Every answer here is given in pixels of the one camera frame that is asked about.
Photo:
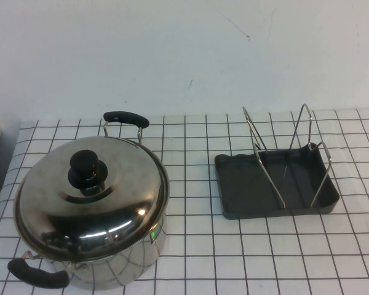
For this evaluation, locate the black robot arm with camera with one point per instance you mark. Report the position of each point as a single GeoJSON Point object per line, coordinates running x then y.
{"type": "Point", "coordinates": [203, 246]}

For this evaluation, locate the steel pot lid black knob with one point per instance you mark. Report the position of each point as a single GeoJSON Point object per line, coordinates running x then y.
{"type": "Point", "coordinates": [117, 184]}

